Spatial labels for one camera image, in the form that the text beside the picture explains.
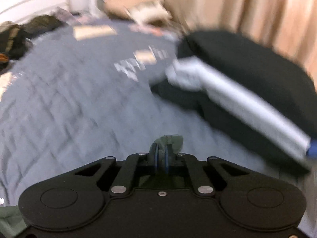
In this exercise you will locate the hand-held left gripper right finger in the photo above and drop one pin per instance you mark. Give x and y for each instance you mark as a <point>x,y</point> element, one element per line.
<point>167,161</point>

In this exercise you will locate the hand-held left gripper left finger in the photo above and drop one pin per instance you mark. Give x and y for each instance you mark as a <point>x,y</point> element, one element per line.
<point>156,161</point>

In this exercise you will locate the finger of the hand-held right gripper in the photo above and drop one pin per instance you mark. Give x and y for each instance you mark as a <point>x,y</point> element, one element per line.
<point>312,148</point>

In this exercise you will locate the dark green t-shirt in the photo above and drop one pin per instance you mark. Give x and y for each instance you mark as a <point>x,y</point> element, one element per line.
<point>171,141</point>

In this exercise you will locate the folded white garment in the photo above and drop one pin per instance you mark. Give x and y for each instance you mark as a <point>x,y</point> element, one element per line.
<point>235,96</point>

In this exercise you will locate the grey quilted bedspread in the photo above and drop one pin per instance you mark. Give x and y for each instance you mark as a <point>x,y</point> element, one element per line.
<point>74,91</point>

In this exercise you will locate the beige curtain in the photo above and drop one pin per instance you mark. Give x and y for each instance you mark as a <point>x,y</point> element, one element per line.
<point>247,10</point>

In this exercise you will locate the beige folded blanket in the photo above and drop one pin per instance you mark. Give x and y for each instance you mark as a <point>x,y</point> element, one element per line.
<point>138,5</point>

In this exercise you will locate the camouflage garment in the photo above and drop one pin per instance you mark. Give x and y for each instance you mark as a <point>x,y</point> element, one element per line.
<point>44,26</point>

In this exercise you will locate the white headboard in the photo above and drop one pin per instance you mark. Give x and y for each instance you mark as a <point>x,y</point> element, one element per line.
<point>29,2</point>

